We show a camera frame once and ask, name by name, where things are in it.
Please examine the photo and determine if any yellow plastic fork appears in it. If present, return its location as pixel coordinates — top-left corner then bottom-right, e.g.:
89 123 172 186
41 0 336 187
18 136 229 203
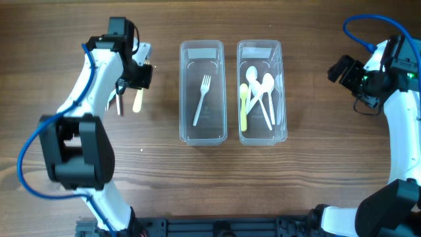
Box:
132 89 143 113

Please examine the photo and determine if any white plastic fork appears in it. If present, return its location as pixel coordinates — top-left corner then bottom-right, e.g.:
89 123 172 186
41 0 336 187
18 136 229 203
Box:
193 75 211 126

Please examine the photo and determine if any white spoon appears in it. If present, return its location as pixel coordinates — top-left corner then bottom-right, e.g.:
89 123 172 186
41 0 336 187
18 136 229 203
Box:
262 73 275 125
245 66 258 110
252 81 272 130

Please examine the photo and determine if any white spoon crossing yellow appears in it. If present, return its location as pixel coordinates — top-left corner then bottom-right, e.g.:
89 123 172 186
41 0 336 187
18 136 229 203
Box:
246 89 266 115

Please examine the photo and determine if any yellow plastic spoon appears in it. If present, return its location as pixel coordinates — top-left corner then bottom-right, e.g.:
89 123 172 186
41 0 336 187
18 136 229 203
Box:
239 84 248 132

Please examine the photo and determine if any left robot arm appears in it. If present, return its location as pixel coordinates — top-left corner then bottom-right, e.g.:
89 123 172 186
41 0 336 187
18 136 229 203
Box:
39 16 153 236

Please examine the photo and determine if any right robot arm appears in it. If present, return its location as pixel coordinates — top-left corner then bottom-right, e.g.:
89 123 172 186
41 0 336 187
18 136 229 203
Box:
312 35 420 236

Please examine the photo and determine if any left clear plastic container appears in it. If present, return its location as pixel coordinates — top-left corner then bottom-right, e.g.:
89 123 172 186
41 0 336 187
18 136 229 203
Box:
179 40 228 146

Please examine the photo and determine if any clear plastic container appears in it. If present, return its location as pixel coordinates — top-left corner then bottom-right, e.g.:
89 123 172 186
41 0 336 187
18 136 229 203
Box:
179 40 228 146
237 39 287 146

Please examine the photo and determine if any right clear plastic container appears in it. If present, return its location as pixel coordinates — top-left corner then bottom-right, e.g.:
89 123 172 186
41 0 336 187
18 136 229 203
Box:
237 39 287 146

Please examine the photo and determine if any left blue cable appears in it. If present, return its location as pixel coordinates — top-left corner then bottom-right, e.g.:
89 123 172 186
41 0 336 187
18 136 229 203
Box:
16 43 116 237

